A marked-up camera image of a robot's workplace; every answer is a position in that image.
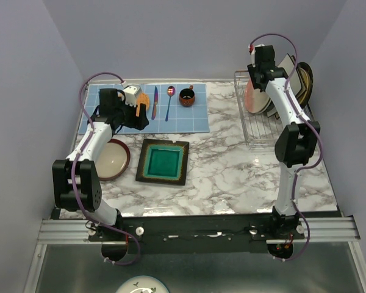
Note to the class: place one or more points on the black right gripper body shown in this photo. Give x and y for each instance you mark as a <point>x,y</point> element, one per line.
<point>252,71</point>

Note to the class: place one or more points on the white floral plate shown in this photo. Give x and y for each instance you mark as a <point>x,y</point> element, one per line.
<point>142,284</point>

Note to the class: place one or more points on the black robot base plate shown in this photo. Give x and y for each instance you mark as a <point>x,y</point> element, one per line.
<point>222,233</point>

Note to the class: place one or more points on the orange black mug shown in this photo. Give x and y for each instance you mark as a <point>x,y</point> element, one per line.
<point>187,96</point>

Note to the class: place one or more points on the iridescent knife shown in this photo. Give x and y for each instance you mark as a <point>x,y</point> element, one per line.
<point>155,103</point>

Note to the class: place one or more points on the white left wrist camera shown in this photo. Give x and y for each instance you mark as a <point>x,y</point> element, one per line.
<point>131,93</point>

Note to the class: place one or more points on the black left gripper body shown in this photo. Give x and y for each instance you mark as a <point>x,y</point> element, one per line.
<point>127,115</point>

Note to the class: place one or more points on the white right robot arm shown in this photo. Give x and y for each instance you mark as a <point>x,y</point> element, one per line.
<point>297,141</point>

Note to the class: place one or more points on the red rimmed round plate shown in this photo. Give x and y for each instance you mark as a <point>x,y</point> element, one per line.
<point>113,160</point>

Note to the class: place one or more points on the blue grid placemat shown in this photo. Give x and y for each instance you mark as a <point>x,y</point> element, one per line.
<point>181,119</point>

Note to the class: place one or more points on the woven wicker round trivet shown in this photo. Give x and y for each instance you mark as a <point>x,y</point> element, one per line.
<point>141,99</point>

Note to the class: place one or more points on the iridescent spoon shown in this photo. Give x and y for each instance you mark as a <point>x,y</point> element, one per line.
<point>170,92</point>

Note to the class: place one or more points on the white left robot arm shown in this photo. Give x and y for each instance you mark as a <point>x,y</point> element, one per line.
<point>75,178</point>

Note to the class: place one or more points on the black teal square plate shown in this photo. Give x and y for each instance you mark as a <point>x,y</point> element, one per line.
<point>163,162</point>

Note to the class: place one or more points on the aluminium frame rail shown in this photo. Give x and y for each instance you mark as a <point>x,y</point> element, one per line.
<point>316,227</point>

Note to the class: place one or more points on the dark olive round plate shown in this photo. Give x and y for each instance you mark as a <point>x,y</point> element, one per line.
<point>308,69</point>

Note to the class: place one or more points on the yellow round plate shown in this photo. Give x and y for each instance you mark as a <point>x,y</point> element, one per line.
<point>304,98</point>

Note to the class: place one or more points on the wire dish rack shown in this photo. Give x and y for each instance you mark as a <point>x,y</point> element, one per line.
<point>260,131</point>

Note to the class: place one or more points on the cream square dark-rimmed plate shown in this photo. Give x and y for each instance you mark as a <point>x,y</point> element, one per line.
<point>296,81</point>

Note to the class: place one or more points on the beige floral round plate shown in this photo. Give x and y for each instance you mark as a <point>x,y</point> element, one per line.
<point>255,101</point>

